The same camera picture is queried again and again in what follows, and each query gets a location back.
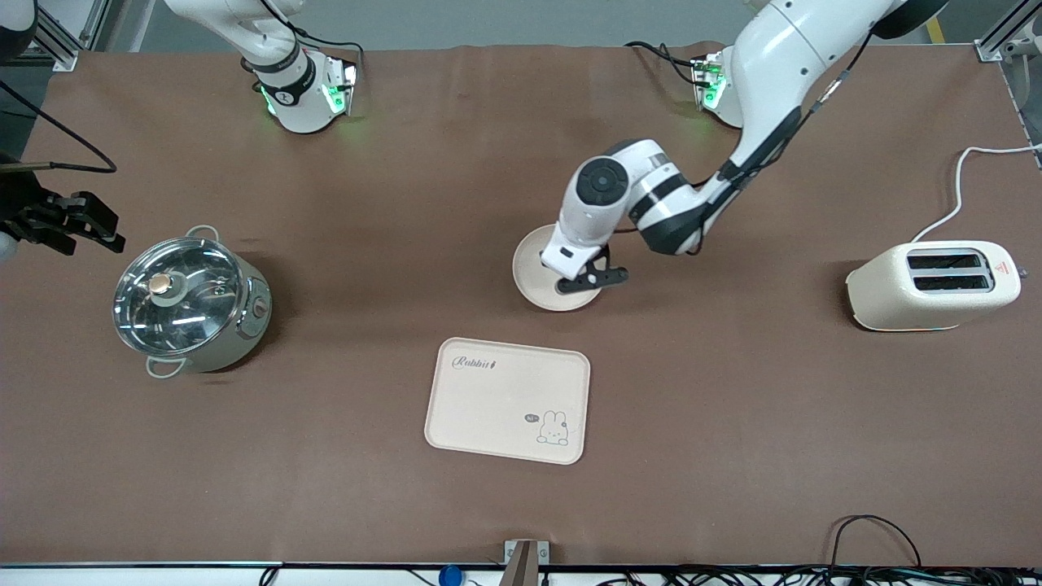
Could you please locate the brown table cover cloth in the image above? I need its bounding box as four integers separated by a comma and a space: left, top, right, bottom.
0, 41, 1042, 567

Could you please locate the round cream plate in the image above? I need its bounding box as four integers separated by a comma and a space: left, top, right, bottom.
512, 225, 608, 313

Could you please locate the cream two-slot toaster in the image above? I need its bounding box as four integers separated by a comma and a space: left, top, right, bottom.
845, 241, 1023, 333

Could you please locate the black cable bundle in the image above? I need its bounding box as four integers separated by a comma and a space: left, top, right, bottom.
570, 565, 1042, 586

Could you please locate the black left arm base cable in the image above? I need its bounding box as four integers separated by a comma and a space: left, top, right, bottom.
624, 40, 703, 89

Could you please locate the white toaster power cable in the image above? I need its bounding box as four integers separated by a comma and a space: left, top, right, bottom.
910, 145, 1042, 245

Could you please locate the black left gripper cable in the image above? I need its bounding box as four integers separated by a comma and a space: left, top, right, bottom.
715, 31, 878, 190

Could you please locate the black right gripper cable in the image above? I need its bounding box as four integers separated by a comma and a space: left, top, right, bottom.
0, 80, 117, 175

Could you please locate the black looped cable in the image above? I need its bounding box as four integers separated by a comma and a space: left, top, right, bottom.
829, 514, 922, 571

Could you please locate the glass pot lid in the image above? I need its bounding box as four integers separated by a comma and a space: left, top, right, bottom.
112, 237, 249, 357

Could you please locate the black arm base cable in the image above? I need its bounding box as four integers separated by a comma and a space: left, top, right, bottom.
289, 24, 365, 78
624, 40, 703, 89

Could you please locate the grey metal camera bracket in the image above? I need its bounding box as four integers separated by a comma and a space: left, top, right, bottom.
504, 539, 551, 586

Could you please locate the cream rabbit print tray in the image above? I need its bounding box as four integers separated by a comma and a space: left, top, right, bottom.
423, 337, 592, 466

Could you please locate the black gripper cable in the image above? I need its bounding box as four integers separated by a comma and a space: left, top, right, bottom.
0, 80, 117, 175
715, 31, 878, 190

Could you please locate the pale electric cooking pot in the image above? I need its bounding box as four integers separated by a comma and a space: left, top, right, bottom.
114, 225, 274, 380

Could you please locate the aluminium frame profile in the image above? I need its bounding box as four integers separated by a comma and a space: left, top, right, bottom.
975, 0, 1042, 63
24, 0, 112, 72

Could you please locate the black right arm base cable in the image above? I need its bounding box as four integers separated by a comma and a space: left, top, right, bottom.
289, 24, 365, 78

